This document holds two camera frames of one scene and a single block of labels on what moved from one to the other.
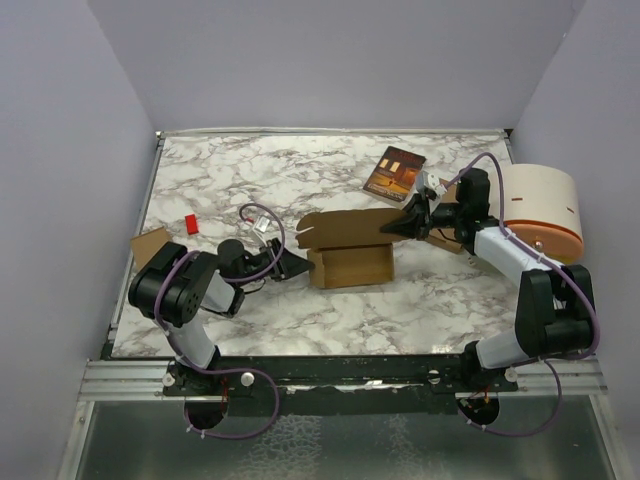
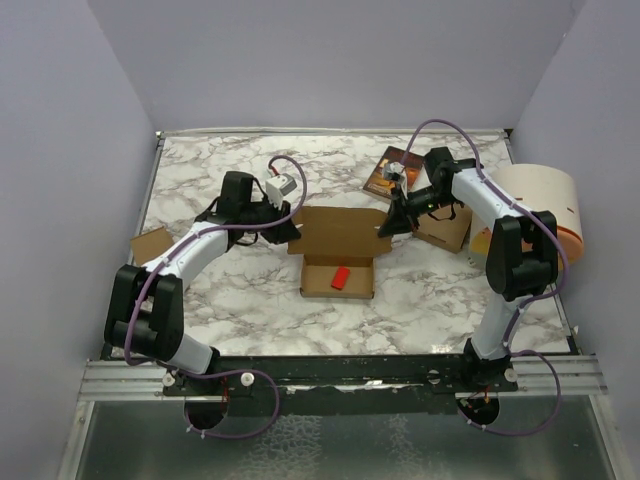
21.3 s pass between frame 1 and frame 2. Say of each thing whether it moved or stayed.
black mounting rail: stayed
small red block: moved
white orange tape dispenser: stayed
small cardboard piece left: stayed
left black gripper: moved
